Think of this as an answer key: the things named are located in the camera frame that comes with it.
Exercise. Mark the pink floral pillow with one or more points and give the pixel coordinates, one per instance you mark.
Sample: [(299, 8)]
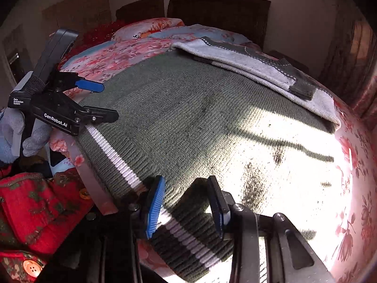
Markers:
[(147, 29)]

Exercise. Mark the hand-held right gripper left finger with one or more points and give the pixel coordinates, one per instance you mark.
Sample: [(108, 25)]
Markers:
[(154, 209)]

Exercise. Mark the large wooden headboard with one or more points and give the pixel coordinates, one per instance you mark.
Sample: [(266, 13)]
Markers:
[(219, 11)]

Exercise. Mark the bed with floral sheet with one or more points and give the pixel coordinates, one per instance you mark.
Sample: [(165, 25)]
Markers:
[(350, 188)]

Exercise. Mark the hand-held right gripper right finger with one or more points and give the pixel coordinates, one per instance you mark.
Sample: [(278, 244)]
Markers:
[(219, 209)]

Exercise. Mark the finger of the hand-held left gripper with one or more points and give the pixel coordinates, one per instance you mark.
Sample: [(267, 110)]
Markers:
[(100, 115), (89, 86)]

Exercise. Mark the small wooden headboard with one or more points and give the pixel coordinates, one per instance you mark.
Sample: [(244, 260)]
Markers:
[(140, 8)]

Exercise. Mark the green knit sweater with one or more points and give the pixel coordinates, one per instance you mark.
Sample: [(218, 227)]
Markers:
[(188, 129)]

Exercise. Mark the person's red floral jacket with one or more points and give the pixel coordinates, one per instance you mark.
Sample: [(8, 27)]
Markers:
[(35, 212)]

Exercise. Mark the red patterned blanket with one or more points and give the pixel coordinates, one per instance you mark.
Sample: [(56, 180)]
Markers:
[(97, 34)]

